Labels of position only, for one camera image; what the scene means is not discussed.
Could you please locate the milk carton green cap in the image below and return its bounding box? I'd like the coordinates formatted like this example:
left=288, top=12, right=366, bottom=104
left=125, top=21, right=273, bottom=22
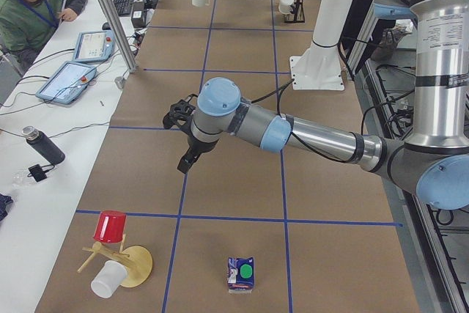
left=227, top=257, right=255, bottom=294

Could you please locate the white cup rack front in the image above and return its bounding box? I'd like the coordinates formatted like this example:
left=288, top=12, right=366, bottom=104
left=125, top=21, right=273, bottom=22
left=278, top=0, right=295, bottom=15

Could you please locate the red plastic cup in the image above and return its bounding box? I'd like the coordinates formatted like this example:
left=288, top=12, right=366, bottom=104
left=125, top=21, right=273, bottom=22
left=93, top=210, right=127, bottom=243

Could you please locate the wooden cup tree stand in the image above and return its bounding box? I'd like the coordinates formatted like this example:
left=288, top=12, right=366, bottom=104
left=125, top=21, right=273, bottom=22
left=77, top=233, right=153, bottom=288

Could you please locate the white plastic cup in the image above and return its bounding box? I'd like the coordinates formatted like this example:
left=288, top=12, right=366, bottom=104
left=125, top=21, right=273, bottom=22
left=90, top=260, right=128, bottom=298

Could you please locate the black power adapter box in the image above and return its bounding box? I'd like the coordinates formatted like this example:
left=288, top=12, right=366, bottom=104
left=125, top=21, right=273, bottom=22
left=131, top=1, right=147, bottom=29

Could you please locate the small metal cylinder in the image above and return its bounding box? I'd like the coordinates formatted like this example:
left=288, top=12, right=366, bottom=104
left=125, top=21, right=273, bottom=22
left=114, top=76, right=125, bottom=89

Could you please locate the upper teach pendant tablet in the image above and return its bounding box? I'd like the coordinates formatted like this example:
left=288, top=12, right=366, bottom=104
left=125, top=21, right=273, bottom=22
left=73, top=30, right=114, bottom=63

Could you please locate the teach pendant tablet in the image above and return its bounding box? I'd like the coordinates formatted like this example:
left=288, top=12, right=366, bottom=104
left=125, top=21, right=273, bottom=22
left=35, top=61, right=97, bottom=105
left=73, top=30, right=114, bottom=63

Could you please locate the lower teach pendant tablet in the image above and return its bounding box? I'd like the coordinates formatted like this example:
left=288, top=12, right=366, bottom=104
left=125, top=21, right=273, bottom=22
left=35, top=61, right=97, bottom=105

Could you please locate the black water bottle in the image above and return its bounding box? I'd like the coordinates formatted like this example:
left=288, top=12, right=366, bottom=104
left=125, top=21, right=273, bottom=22
left=22, top=126, right=65, bottom=165

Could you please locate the small black clip device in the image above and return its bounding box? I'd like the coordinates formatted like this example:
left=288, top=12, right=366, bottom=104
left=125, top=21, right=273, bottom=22
left=28, top=164, right=47, bottom=182

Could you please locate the person in green sweater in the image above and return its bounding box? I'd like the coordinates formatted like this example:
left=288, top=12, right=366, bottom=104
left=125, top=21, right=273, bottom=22
left=1, top=0, right=87, bottom=71

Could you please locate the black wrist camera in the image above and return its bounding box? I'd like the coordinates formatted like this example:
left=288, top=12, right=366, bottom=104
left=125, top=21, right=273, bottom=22
left=163, top=94, right=198, bottom=133

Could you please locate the black wire cup rack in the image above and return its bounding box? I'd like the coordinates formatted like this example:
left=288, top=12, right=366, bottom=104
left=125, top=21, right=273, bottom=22
left=283, top=0, right=306, bottom=23

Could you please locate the aluminium frame post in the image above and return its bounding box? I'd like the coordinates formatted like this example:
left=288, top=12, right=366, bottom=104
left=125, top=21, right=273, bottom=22
left=98, top=0, right=137, bottom=73

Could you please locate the white pedestal column base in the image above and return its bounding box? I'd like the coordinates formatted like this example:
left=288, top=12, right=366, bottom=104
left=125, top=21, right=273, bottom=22
left=290, top=0, right=352, bottom=91

